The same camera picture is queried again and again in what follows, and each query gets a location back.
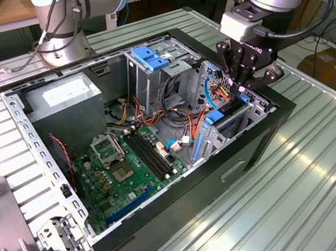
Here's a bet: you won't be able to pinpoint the orange red disk power wire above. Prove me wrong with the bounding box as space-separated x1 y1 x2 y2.
207 78 237 106

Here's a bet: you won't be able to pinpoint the silver disk bay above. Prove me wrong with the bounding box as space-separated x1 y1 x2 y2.
173 49 285 167

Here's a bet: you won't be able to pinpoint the blue drive latch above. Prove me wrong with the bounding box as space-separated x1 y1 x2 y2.
130 41 173 76

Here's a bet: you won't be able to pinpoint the hard disk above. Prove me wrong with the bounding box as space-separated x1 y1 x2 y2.
183 93 260 163

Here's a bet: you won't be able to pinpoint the short blue motherboard wire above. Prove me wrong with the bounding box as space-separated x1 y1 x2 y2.
163 137 180 153

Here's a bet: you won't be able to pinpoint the black open PC case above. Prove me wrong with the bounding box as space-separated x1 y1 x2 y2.
0 10 321 251

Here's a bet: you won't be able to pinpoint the grey power supply unit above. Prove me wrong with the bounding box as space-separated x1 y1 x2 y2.
20 69 113 161

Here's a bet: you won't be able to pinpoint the blue data wire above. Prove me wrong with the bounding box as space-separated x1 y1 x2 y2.
199 60 227 110

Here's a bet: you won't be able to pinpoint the green motherboard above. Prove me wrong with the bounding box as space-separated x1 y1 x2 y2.
66 118 200 239

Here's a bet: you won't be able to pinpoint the yellow black power wires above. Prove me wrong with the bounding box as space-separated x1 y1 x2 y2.
111 100 138 126

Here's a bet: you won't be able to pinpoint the red black twisted wire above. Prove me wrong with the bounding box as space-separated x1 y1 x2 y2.
47 131 79 192

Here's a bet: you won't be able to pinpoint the CPU socket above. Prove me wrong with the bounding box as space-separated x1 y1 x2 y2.
106 158 139 187

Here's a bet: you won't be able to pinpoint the black cable grey connector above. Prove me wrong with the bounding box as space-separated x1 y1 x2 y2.
0 0 96 76

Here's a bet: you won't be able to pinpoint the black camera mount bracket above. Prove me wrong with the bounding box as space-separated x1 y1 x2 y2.
228 0 269 25

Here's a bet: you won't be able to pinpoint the black RAM slot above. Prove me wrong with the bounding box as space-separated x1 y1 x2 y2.
133 123 176 179
126 126 170 184
130 125 173 182
123 127 167 186

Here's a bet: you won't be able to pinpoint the blue expansion slot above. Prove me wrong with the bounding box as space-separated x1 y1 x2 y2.
101 186 158 227

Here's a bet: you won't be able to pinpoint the large brown cardboard box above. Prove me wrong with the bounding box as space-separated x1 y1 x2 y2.
294 46 336 116

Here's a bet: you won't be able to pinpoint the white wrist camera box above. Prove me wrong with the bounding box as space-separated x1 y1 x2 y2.
218 6 267 44

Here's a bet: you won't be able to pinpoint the grey optical drive cage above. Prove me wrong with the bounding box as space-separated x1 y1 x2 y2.
120 29 213 121

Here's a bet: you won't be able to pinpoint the thick black camera cable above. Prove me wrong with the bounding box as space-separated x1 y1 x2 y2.
246 0 336 46

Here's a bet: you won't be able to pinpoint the silver socket cover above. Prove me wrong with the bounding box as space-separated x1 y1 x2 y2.
88 129 129 173

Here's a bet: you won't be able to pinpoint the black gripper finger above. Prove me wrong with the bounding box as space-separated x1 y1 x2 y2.
215 36 262 104
236 63 285 95

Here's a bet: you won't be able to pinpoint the orange black wire bundle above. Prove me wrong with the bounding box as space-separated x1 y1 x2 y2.
102 82 214 157

